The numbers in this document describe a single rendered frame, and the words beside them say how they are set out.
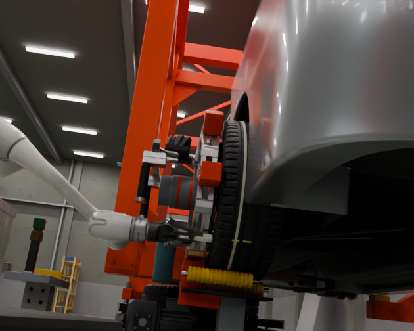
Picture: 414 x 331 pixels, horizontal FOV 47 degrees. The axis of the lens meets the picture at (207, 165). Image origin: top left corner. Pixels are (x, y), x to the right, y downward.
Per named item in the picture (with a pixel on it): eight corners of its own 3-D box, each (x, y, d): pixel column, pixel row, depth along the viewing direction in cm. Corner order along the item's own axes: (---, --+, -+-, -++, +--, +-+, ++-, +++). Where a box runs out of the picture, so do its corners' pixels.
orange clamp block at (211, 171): (218, 188, 173) (221, 181, 165) (196, 185, 173) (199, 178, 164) (220, 170, 176) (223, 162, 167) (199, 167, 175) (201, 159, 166)
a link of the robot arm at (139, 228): (131, 225, 165) (148, 227, 166) (134, 211, 173) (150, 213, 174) (129, 246, 169) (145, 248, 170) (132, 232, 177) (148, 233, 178)
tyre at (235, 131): (251, 307, 206) (292, 229, 155) (198, 301, 205) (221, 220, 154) (251, 186, 248) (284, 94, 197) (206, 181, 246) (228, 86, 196)
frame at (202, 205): (208, 252, 166) (223, 111, 183) (189, 249, 165) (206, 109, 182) (196, 266, 217) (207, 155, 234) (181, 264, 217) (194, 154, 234)
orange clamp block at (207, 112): (221, 136, 189) (225, 115, 186) (202, 134, 188) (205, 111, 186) (220, 132, 196) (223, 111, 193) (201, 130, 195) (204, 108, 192)
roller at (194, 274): (259, 289, 176) (260, 273, 178) (180, 280, 174) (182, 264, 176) (255, 289, 181) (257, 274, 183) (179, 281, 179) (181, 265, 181)
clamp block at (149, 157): (165, 165, 182) (167, 152, 183) (142, 161, 181) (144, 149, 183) (165, 169, 187) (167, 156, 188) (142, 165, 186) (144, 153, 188)
